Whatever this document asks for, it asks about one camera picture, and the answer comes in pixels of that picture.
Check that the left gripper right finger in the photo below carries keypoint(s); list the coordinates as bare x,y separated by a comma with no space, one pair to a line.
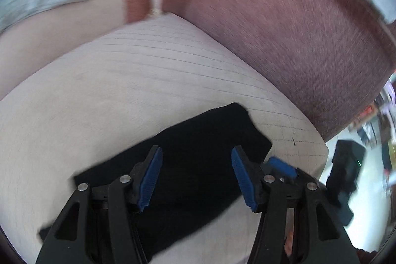
249,176

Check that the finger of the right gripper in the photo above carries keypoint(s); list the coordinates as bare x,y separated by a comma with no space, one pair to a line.
283,168

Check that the black pants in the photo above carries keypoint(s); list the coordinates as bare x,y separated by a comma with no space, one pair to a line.
196,184

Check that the pink quilted sofa seat cover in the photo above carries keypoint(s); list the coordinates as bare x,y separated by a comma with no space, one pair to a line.
116,91

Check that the red sofa backrest cushion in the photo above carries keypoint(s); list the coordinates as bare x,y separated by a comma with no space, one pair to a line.
328,57

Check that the pink quilted back cushion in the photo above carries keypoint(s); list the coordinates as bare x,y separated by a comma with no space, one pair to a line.
38,40

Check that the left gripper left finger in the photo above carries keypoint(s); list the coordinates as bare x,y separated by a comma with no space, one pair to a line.
144,177

